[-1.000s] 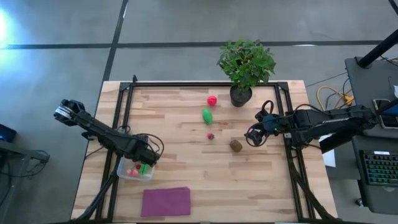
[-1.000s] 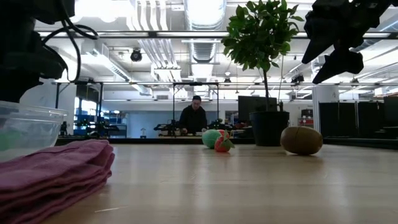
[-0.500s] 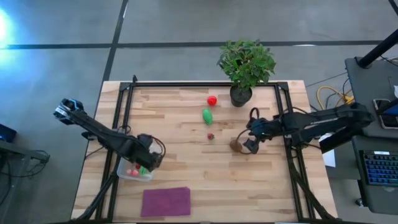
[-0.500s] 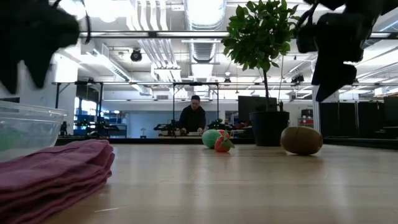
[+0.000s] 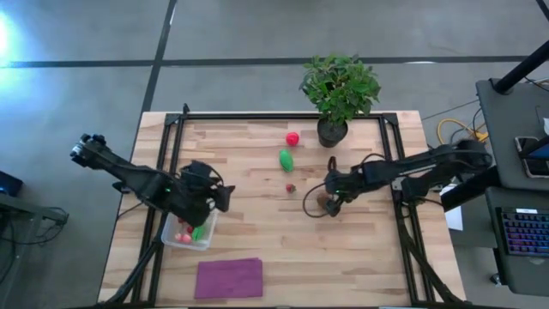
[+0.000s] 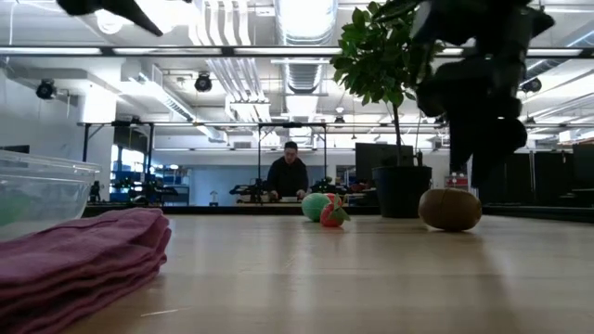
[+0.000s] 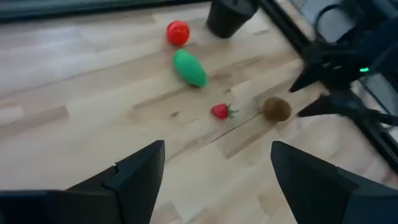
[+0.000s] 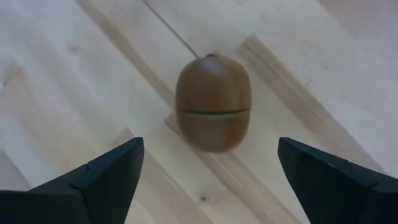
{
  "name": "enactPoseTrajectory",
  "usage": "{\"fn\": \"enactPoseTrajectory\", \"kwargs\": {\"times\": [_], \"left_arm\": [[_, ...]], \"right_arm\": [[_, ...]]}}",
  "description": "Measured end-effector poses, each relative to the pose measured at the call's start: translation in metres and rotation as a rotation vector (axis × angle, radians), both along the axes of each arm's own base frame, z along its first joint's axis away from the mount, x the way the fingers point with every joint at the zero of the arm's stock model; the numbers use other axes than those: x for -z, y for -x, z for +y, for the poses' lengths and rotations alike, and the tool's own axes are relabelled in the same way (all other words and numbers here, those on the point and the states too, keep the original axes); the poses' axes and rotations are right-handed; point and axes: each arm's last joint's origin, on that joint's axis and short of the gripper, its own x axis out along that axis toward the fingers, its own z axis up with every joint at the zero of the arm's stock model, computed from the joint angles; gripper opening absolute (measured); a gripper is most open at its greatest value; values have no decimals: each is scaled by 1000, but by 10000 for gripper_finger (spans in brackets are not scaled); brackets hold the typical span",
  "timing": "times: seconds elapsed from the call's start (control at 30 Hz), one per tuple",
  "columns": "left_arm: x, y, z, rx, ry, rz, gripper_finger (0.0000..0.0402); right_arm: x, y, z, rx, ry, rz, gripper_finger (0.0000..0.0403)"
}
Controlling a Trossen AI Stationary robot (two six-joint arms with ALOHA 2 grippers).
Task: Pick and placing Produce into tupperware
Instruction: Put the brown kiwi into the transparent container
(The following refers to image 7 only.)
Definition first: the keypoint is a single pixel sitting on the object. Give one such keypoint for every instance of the red toy tomato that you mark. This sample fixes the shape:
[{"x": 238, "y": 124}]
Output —
[{"x": 178, "y": 32}]

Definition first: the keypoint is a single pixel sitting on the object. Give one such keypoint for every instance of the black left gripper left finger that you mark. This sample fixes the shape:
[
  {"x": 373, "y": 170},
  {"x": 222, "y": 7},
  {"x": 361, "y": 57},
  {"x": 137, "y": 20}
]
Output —
[{"x": 136, "y": 186}]

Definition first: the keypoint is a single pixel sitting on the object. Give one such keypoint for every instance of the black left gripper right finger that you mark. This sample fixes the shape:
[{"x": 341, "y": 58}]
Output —
[{"x": 311, "y": 186}]

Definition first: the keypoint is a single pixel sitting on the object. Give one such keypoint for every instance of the small red toy strawberry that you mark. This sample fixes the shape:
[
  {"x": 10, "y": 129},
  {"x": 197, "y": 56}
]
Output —
[{"x": 219, "y": 111}]

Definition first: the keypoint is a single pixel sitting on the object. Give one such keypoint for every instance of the large green toy avocado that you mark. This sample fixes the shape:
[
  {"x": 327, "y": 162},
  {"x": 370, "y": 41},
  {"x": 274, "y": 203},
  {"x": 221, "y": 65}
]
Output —
[{"x": 189, "y": 68}]

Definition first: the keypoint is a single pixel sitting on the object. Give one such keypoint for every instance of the black aluminium table frame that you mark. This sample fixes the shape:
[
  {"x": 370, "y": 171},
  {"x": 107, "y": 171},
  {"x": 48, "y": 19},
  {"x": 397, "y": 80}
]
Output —
[{"x": 382, "y": 140}]

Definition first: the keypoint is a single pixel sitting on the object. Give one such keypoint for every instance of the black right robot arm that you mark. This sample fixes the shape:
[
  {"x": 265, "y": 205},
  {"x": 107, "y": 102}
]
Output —
[{"x": 382, "y": 40}]

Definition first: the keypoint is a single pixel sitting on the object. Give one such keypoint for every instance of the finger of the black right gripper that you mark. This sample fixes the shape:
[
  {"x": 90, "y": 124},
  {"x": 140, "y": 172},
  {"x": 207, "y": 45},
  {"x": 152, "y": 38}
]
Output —
[
  {"x": 306, "y": 81},
  {"x": 320, "y": 107}
]

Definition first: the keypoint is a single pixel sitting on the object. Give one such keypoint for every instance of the black plant pot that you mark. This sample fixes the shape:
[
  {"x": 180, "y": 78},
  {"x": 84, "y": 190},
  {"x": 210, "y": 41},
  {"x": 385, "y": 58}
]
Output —
[{"x": 230, "y": 18}]

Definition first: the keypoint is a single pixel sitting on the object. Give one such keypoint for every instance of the brown toy kiwi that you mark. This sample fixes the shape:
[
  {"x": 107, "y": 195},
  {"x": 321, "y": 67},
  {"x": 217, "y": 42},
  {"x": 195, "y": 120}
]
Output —
[{"x": 276, "y": 109}]

